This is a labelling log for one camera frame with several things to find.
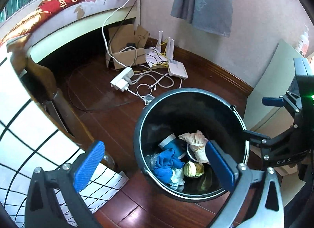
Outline thick white cable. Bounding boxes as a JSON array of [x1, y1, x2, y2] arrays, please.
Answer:
[[102, 0, 143, 71]]

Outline tangled white floor cables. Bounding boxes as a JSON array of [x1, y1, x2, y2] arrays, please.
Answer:
[[128, 71, 183, 101]]

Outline white router with antennas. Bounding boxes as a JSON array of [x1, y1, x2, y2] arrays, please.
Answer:
[[146, 30, 174, 68]]

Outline brown wooden table frame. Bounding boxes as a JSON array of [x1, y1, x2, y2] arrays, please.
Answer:
[[6, 34, 81, 145]]

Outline beige paper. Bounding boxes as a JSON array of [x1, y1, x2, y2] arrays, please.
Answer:
[[179, 130, 211, 165]]

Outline floral purple bed sheet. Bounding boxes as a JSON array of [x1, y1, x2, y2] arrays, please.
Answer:
[[56, 0, 140, 22]]

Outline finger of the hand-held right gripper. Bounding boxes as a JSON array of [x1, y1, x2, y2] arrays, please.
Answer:
[[243, 124, 300, 150], [262, 93, 304, 120]]

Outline cardboard box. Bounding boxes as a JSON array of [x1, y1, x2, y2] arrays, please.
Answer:
[[106, 23, 150, 70]]

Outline yellow wad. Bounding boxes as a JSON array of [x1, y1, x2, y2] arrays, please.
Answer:
[[183, 161, 205, 177]]

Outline grey curtain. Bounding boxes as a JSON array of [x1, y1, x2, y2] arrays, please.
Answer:
[[170, 0, 233, 37]]

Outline table with grid cloth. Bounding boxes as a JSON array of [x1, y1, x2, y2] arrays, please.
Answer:
[[0, 44, 129, 228]]

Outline flat white modem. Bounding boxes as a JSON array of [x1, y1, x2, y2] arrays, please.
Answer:
[[167, 60, 188, 79]]

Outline thin black cable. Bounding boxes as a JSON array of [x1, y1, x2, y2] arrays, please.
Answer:
[[118, 0, 153, 32]]

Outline white paper cup blue print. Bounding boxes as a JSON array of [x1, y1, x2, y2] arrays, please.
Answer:
[[158, 133, 187, 160]]

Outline blue cloth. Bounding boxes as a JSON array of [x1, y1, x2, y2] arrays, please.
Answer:
[[153, 149, 185, 184]]

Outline white bed with red headboard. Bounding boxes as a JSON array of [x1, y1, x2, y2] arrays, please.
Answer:
[[25, 0, 143, 65]]

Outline white power strip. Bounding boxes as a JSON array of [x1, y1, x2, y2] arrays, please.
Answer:
[[110, 67, 135, 92]]

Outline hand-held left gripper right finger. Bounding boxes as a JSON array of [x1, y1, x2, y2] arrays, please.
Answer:
[[205, 140, 285, 228]]

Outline white pump bottle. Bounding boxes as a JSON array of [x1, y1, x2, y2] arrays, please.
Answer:
[[294, 24, 310, 57]]

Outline yellow network cable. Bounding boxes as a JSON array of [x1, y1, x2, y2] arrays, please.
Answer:
[[134, 42, 170, 74]]

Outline black bucket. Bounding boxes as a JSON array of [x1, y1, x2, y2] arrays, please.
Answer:
[[134, 88, 250, 202]]

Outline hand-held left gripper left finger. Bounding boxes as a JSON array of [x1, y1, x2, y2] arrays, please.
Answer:
[[25, 140, 106, 228]]

